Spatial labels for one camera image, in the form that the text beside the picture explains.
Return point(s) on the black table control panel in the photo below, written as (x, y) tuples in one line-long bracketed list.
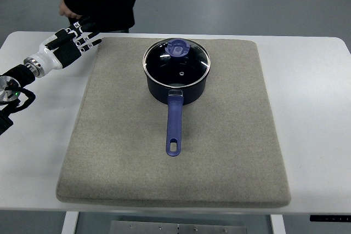
[(330, 218)]

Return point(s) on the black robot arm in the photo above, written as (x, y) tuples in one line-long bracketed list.
[(14, 96)]

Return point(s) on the white table leg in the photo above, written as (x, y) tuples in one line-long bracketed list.
[(70, 223), (277, 224)]

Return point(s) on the glass lid blue knob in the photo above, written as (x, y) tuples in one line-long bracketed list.
[(176, 62)]

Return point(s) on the white table leg right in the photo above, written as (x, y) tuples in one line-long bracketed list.
[(277, 224)]

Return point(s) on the dark blue saucepan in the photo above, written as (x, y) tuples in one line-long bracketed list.
[(175, 91)]

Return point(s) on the beige fabric mat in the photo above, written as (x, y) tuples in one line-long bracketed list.
[(129, 149)]

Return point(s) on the white table leg left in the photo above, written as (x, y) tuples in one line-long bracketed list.
[(70, 223)]

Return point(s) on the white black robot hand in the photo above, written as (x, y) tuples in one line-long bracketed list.
[(63, 48)]

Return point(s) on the metal plate under table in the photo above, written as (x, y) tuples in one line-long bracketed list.
[(125, 227)]

